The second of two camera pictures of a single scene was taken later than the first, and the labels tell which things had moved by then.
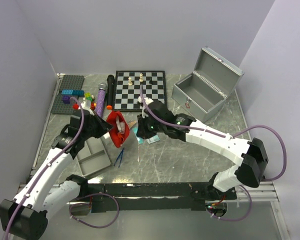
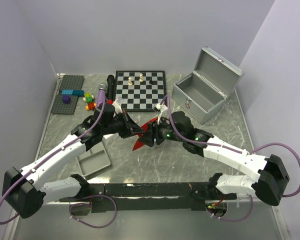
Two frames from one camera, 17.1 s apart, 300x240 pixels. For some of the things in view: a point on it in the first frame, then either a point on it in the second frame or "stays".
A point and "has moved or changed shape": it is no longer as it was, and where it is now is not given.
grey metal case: (204, 93) stays
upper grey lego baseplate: (72, 82) stays
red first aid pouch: (120, 132) has moved or changed shape
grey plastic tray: (93, 157) stays
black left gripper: (104, 127) to (130, 127)
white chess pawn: (130, 83) stays
